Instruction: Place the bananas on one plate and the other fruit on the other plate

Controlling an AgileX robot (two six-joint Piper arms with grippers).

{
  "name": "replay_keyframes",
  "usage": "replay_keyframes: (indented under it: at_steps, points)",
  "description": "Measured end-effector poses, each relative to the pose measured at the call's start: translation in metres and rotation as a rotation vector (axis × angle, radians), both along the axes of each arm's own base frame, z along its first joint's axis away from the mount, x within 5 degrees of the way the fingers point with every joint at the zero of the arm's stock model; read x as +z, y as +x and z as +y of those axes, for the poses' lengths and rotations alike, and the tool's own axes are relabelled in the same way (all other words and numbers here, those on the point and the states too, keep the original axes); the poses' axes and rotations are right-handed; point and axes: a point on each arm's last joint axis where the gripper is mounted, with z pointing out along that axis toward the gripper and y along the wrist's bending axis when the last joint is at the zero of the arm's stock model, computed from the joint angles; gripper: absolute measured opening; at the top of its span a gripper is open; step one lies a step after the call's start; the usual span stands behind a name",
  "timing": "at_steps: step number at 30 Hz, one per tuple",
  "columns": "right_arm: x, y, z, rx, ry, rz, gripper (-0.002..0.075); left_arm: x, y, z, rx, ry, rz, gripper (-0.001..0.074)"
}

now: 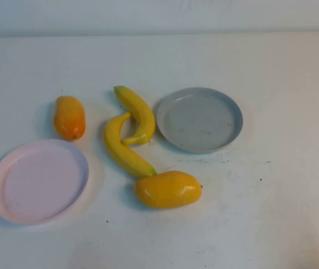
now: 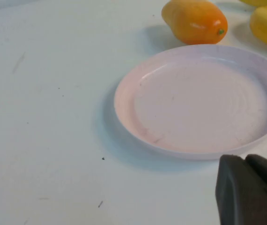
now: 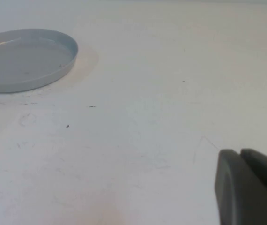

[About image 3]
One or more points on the grey-blue round plate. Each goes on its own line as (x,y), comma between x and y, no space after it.
(28,61)

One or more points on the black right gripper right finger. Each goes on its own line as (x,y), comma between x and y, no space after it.
(264,161)

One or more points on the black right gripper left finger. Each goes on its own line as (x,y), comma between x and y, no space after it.
(241,192)

